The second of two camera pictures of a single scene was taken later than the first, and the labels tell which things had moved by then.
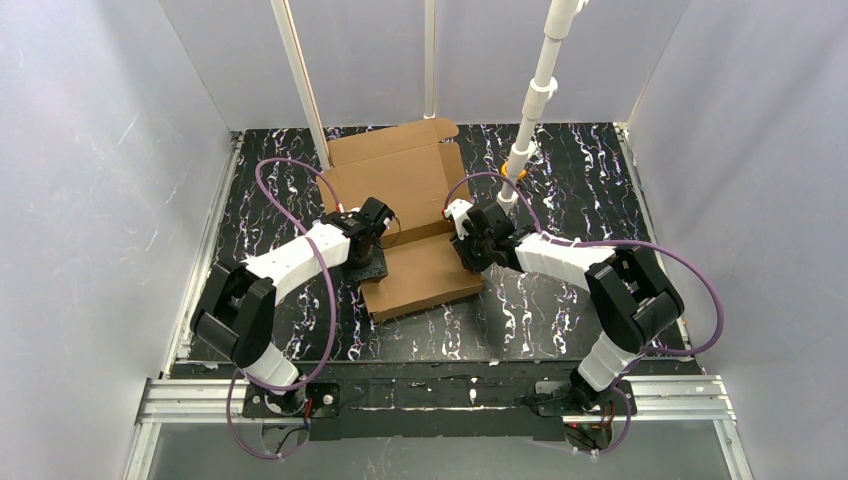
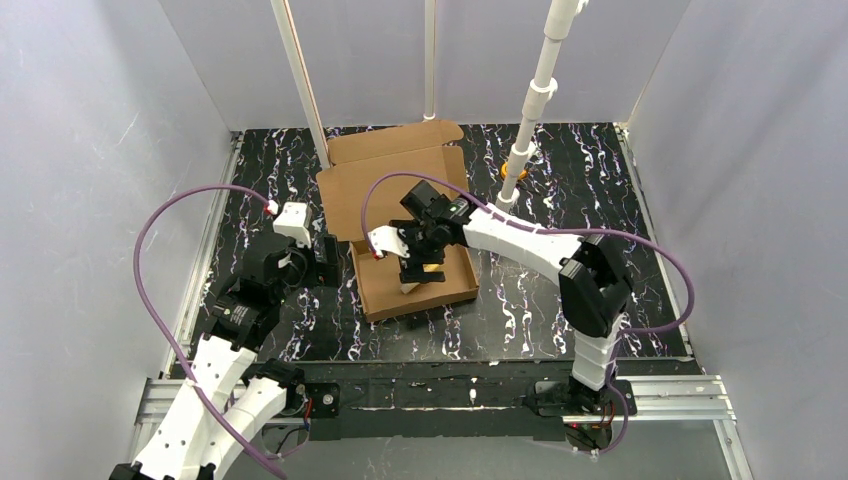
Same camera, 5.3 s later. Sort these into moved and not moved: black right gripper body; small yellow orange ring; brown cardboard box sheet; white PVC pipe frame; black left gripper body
Moved: black left gripper body; black right gripper body
Not moved: brown cardboard box sheet; small yellow orange ring; white PVC pipe frame
